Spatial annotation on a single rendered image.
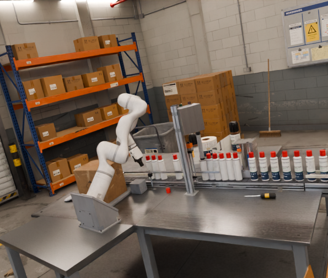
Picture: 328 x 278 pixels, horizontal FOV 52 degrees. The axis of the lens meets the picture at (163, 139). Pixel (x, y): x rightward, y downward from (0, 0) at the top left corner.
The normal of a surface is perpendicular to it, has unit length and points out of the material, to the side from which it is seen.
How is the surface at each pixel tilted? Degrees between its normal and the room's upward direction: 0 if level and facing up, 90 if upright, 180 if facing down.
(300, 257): 90
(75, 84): 90
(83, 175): 90
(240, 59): 90
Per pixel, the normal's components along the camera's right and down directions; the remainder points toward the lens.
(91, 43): 0.70, 0.03
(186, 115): 0.42, 0.12
